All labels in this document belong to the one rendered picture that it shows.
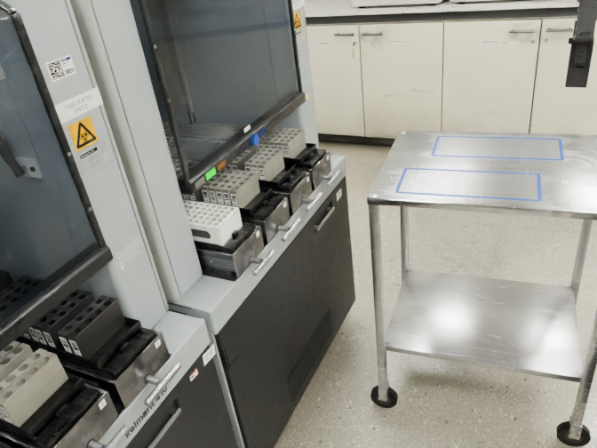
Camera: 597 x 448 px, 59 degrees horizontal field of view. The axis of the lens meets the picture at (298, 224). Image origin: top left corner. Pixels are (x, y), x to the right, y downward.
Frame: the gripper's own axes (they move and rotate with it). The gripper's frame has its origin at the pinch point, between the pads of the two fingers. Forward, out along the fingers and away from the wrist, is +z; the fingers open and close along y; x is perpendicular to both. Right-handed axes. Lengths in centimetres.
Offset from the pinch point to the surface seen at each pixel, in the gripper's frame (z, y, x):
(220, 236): 36, -15, 70
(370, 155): 121, 208, 113
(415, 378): 120, 31, 35
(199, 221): 34, -14, 76
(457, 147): 38, 49, 28
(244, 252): 42, -12, 66
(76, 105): -4, -38, 75
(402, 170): 38, 31, 39
